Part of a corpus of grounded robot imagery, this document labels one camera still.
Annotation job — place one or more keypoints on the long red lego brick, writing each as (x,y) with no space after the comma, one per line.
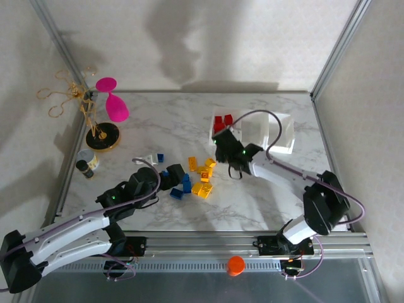
(218,127)

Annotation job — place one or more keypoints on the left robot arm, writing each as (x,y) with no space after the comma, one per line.
(69,233)

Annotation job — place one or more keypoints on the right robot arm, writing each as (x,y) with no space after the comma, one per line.
(325,205)

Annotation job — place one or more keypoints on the small blue lego brick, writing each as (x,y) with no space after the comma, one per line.
(160,158)

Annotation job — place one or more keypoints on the clear three-compartment container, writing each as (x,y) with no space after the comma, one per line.
(255,129)

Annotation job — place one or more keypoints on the small black bottle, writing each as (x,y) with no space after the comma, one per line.
(84,168)

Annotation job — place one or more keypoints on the gold jewelry stand black base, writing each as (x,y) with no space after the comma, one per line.
(102,137)

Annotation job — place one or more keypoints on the pink plastic goblet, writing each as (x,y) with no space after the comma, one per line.
(116,109)

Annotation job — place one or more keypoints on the black usb hub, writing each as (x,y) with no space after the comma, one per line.
(292,265)
(118,266)

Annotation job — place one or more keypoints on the orange plastic cap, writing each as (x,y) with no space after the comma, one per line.
(236,265)

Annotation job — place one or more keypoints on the dark grey panel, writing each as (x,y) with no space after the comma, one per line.
(202,288)

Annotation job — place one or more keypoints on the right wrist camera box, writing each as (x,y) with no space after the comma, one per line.
(230,130)

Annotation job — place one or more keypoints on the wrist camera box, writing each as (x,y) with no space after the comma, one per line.
(151,158)
(230,130)

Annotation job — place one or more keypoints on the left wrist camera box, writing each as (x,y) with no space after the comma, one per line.
(151,158)

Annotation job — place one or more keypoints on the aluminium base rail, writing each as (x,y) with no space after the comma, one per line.
(202,244)

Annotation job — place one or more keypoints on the aluminium frame post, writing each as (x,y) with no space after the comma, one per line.
(60,41)
(341,47)

